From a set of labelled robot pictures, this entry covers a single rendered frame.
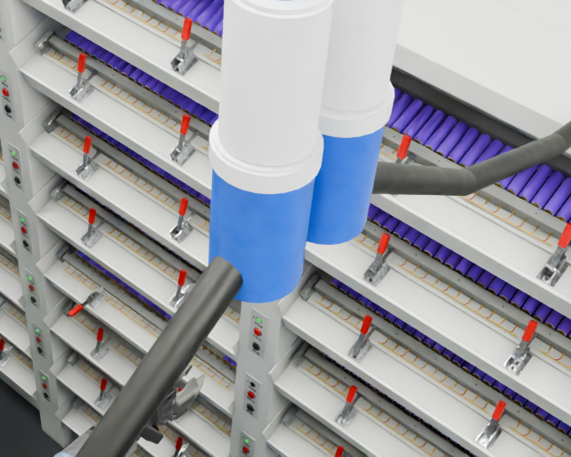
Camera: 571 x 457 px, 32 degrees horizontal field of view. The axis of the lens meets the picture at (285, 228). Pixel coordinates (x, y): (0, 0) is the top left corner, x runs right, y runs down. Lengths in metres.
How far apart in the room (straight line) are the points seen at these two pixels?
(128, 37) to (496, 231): 0.73
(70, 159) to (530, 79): 1.10
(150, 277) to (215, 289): 1.53
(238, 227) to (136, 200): 1.44
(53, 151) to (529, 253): 1.10
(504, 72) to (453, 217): 0.25
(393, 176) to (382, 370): 1.04
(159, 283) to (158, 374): 1.52
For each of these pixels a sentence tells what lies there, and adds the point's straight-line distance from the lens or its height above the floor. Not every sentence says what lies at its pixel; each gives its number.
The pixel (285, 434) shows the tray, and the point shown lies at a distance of 2.13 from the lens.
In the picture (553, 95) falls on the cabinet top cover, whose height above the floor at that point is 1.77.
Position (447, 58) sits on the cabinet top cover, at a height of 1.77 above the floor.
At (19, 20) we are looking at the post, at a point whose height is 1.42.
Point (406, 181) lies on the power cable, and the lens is 0.76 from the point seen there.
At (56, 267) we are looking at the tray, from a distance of 2.44.
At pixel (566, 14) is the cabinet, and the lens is 1.49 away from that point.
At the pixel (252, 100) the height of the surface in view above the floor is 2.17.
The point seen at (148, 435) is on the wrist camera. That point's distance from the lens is 2.06.
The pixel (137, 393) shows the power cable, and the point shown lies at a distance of 0.61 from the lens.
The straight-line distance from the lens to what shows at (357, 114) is 0.60.
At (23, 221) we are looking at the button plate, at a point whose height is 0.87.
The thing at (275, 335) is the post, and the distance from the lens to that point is 1.87.
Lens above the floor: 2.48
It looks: 43 degrees down
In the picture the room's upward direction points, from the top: 7 degrees clockwise
